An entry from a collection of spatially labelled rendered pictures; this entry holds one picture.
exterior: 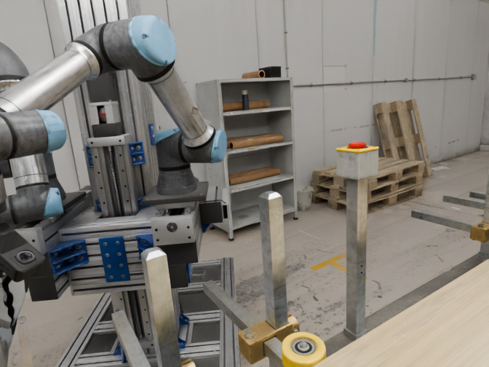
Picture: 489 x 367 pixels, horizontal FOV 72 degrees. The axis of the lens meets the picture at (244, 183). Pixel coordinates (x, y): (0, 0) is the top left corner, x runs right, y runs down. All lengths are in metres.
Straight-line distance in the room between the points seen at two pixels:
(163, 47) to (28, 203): 0.50
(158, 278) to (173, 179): 0.66
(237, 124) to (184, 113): 2.74
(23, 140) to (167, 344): 0.42
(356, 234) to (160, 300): 0.50
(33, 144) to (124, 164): 0.73
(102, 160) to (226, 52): 2.58
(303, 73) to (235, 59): 0.99
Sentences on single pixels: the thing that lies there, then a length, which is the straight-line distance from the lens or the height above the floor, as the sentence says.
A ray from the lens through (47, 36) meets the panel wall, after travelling 3.26.
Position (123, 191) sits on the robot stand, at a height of 1.04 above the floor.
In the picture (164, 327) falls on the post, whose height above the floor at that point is 0.97.
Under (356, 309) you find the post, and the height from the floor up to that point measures 0.80.
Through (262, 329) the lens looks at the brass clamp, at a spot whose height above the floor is 0.86.
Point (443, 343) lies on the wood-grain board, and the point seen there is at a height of 0.90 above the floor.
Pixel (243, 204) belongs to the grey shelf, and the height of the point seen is 0.19.
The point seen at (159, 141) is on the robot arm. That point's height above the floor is 1.23.
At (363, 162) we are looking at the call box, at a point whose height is 1.19.
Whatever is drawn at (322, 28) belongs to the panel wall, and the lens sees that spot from 4.68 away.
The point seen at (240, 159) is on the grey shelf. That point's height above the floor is 0.71.
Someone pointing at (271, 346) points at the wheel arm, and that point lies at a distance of 0.78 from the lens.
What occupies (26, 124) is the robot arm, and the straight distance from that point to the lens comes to 0.65.
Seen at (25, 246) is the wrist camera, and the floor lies 1.16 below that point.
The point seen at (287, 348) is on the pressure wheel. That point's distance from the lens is 0.68.
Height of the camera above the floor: 1.35
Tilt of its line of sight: 14 degrees down
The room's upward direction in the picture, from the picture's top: 4 degrees counter-clockwise
